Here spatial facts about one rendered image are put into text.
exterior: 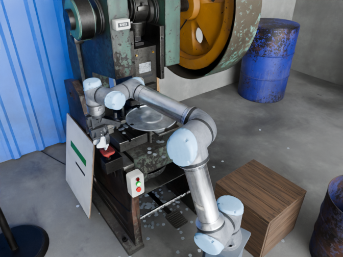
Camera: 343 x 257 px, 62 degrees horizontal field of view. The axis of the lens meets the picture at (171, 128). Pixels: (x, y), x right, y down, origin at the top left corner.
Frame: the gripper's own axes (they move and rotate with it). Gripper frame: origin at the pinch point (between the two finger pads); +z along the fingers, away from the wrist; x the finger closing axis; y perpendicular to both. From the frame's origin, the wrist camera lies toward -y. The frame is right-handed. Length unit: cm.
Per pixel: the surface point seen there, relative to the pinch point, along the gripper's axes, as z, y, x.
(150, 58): -33, -37, -14
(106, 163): 7.6, 2.1, 2.9
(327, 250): 60, -86, 83
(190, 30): -41, -70, -22
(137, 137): 7.4, -21.6, -8.0
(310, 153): 78, -185, 18
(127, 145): 10.2, -15.2, -8.0
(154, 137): 9.5, -31.0, -4.8
